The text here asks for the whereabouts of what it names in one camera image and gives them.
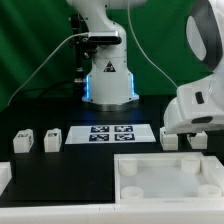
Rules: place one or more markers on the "white square tabletop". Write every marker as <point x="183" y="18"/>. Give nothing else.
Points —
<point x="167" y="177"/>

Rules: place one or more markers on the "black camera stand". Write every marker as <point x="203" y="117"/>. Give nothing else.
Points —
<point x="83" y="49"/>

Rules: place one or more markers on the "white obstacle fence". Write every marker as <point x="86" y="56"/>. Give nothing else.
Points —
<point x="196" y="212"/>

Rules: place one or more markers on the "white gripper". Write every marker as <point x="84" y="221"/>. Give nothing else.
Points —
<point x="194" y="109"/>

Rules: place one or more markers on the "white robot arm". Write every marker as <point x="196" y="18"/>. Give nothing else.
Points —
<point x="110" y="82"/>

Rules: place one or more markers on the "white marker sheet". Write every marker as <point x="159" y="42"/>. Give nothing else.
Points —
<point x="97" y="134"/>

